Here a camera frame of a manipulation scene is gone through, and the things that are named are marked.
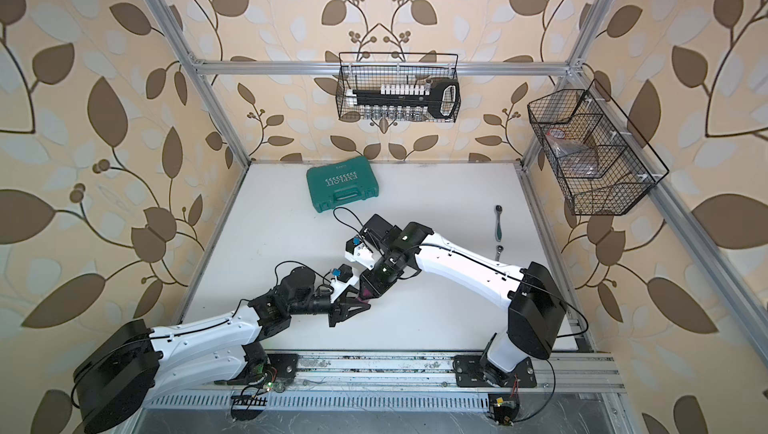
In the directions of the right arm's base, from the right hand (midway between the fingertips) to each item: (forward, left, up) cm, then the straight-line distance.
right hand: (365, 292), depth 74 cm
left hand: (-1, 0, -2) cm, 2 cm away
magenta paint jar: (-1, -1, +2) cm, 2 cm away
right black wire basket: (+22, -59, +21) cm, 67 cm away
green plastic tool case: (+44, +13, -8) cm, 46 cm away
